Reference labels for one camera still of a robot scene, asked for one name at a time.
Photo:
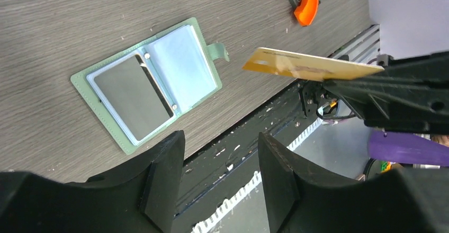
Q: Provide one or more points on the green leather card holder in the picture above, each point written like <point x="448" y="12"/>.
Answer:
<point x="140" y="91"/>

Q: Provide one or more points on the gold orange credit card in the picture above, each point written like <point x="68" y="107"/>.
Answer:
<point x="307" y="67"/>

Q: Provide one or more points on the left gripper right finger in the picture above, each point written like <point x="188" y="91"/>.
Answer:
<point x="302" y="196"/>

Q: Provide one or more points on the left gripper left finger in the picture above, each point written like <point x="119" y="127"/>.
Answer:
<point x="138" y="195"/>

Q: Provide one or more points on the orange curved toy piece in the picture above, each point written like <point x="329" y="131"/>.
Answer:
<point x="306" y="12"/>

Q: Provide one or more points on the purple object beyond table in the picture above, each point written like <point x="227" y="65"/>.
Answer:
<point x="406" y="148"/>

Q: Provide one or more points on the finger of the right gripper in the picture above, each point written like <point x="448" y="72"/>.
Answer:
<point x="410" y="95"/>

